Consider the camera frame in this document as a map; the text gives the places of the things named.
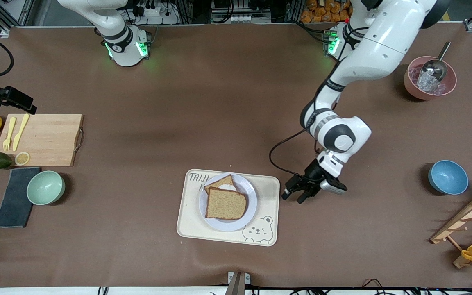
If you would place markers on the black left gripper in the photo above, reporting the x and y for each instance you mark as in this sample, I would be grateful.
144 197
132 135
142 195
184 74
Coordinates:
312 172

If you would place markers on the lavender round plate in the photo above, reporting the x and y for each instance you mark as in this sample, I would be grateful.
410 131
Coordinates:
250 192

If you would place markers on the fried egg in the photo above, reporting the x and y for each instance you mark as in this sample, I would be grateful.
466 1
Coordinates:
228 187

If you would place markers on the plain brown bread slice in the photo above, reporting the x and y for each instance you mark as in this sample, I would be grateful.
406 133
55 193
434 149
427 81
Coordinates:
225 204

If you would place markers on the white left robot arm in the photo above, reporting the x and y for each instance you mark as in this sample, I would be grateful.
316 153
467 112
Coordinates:
387 37

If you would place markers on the cream bear print tray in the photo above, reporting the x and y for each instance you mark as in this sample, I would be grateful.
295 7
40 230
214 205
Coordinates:
268 205

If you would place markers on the yellow plastic knife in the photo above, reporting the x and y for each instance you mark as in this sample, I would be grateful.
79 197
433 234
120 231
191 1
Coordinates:
19 133

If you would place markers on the yellow plastic fork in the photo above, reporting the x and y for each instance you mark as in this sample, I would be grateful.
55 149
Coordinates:
8 135

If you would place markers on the wooden cutting board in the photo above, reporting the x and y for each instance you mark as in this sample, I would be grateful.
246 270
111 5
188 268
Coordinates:
47 139

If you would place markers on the lemon slice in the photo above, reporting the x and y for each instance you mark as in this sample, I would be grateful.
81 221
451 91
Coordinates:
22 158

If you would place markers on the mint green bowl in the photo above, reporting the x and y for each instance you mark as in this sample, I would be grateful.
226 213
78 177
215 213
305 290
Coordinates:
45 187

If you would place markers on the dark grey cloth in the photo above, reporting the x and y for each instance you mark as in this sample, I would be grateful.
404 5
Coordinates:
14 205

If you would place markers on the blue bowl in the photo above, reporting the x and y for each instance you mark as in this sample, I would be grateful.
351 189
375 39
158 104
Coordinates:
448 177

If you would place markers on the pink bowl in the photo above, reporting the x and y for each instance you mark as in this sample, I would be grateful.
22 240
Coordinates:
412 88

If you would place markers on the white power strip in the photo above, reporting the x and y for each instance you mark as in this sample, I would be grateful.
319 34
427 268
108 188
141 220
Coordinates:
154 14

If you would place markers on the wooden drying rack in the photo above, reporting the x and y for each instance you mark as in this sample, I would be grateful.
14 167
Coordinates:
465 217

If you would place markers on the clear ice cube pile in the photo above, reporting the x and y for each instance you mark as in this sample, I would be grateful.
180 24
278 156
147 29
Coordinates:
428 84

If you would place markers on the orange snack bags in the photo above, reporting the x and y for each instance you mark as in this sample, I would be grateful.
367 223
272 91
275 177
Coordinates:
322 12

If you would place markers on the metal scoop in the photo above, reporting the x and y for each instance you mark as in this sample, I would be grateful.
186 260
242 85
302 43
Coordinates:
434 67

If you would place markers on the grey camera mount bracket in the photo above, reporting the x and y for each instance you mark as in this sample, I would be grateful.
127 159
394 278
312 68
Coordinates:
238 282

